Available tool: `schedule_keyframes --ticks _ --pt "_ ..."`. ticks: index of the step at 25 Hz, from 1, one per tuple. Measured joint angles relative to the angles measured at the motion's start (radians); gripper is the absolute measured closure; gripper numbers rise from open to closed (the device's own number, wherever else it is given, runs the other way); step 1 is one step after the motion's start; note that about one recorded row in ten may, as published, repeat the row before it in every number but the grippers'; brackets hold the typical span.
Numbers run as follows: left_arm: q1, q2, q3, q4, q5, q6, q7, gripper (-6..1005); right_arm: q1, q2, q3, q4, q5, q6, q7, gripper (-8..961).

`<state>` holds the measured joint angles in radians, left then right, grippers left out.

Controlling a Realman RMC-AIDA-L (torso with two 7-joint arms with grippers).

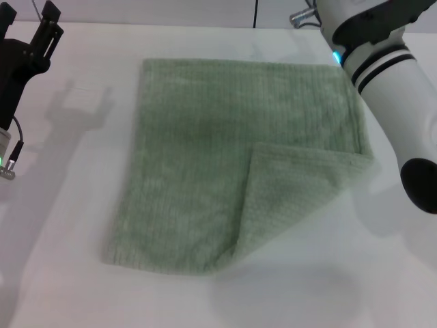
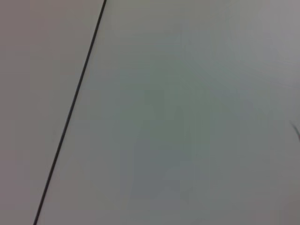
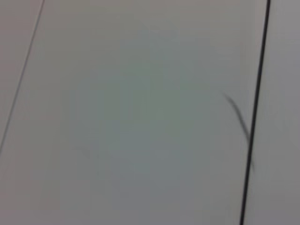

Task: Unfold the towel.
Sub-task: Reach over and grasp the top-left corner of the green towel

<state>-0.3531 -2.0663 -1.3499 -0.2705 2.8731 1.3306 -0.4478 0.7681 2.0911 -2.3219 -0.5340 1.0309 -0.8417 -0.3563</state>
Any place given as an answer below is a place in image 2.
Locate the thin dark strand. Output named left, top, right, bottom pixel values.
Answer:
left=290, top=121, right=300, bottom=142

